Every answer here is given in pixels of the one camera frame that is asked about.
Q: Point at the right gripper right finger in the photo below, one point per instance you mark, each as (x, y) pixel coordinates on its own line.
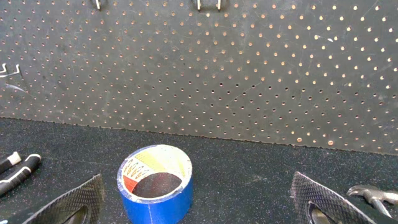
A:
(314, 196)

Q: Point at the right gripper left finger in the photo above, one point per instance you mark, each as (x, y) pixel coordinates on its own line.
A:
(84, 199)

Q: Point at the hammer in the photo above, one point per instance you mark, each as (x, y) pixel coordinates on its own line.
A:
(370, 194)

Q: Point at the roll of blue tape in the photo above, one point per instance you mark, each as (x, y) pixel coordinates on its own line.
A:
(161, 208)

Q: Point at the black pegboard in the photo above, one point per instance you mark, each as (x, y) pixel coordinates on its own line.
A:
(186, 77)

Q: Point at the metal hook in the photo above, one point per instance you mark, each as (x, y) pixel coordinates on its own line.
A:
(199, 4)
(17, 69)
(98, 4)

